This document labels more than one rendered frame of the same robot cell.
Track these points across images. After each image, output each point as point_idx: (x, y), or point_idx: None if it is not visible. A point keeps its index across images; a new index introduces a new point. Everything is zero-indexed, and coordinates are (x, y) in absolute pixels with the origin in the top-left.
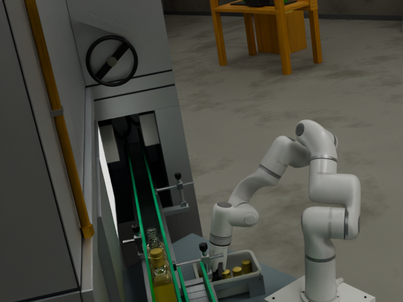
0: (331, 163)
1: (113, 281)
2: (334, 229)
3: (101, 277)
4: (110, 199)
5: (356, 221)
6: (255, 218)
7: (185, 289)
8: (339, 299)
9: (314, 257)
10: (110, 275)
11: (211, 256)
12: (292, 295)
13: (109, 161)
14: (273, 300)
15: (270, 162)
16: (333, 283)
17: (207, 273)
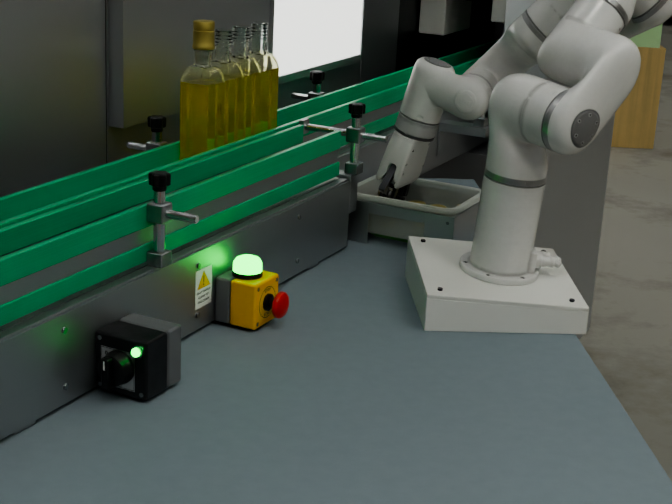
0: (603, 9)
1: (118, 37)
2: (528, 115)
3: (76, 0)
4: (297, 13)
5: (571, 112)
6: (474, 102)
7: (263, 138)
8: (520, 282)
9: (489, 168)
10: (116, 24)
11: (365, 133)
12: (458, 250)
13: (426, 30)
14: (419, 242)
15: (539, 4)
16: (514, 240)
17: (350, 163)
